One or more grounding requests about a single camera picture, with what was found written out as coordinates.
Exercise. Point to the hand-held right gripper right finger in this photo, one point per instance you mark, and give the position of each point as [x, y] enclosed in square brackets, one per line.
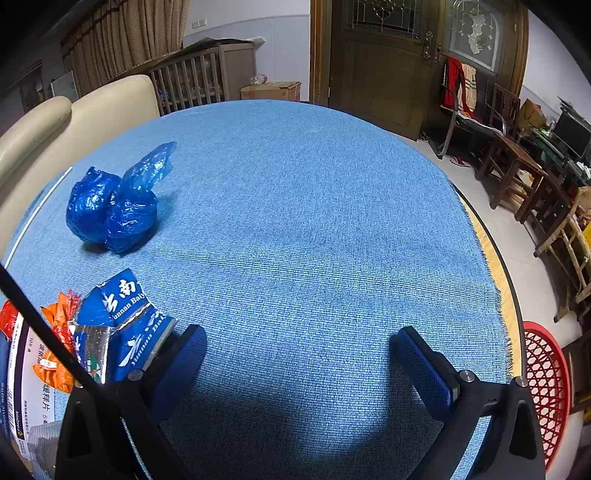
[415, 364]

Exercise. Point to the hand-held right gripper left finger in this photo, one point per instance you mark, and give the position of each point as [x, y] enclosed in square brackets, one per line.
[182, 369]

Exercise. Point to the crushed blue and silver carton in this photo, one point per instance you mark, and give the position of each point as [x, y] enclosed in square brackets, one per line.
[129, 332]

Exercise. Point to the orange and white packet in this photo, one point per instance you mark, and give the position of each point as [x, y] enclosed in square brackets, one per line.
[55, 369]

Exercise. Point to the red plastic mesh basket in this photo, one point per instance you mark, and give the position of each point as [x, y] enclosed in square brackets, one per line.
[549, 383]

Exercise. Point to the white medicine box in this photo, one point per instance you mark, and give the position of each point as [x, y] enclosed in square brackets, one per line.
[34, 397]

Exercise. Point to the round wooden table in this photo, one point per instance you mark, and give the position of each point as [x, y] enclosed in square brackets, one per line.
[498, 277]

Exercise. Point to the crumpled blue plastic bag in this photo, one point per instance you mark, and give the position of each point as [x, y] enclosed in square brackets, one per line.
[106, 207]

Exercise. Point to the blue tablecloth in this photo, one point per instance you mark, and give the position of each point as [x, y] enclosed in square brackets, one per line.
[300, 207]

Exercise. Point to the bamboo armchair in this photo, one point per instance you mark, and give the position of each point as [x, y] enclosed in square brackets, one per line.
[572, 249]

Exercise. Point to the red slipper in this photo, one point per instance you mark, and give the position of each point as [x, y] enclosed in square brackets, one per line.
[459, 161]

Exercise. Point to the dark wooden chair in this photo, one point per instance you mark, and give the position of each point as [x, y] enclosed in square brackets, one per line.
[510, 147]
[549, 203]

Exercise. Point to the green cluttered desk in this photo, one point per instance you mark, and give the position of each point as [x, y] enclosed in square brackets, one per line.
[554, 152]

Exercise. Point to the cream padded chair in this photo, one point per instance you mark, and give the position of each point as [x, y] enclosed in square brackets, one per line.
[115, 106]
[32, 134]

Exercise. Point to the black monitor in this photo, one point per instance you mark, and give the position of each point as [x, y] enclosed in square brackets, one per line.
[572, 134]

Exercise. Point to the dark wooden double door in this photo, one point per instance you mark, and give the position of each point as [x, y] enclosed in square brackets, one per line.
[378, 83]

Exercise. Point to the red garment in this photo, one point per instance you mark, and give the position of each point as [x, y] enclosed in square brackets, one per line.
[455, 83]

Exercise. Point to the striped beige towel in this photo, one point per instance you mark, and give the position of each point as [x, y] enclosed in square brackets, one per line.
[470, 83]

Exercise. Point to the wooden baby crib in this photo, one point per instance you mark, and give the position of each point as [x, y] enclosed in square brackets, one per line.
[194, 78]

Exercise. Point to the brown cardboard box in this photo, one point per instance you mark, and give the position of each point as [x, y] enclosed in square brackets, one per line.
[272, 91]

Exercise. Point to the plastic bottle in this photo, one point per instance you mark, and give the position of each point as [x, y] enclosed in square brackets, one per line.
[259, 79]

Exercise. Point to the white board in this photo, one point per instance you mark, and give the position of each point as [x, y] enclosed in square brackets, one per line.
[63, 86]

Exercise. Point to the brown striped curtain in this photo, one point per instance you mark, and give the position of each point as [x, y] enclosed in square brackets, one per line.
[129, 32]

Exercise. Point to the metal frame lounge chair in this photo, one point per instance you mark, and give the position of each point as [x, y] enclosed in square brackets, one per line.
[466, 122]

